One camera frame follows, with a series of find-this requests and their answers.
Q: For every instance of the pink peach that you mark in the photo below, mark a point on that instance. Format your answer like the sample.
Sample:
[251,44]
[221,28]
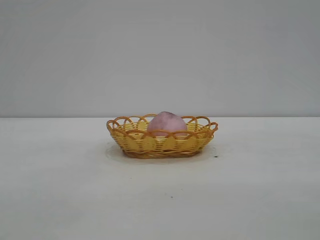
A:
[166,123]

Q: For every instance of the yellow woven plastic basket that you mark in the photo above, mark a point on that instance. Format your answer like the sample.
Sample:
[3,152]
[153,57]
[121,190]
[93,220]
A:
[140,145]

